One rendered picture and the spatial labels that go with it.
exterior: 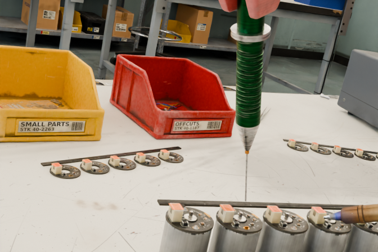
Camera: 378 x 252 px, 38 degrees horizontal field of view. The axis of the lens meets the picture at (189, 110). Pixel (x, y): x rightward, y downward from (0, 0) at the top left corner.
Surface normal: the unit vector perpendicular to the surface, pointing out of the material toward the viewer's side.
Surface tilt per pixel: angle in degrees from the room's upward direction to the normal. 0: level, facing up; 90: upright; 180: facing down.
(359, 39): 90
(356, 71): 90
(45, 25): 89
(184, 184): 0
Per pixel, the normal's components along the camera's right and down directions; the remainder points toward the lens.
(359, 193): 0.19, -0.94
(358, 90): -0.93, -0.08
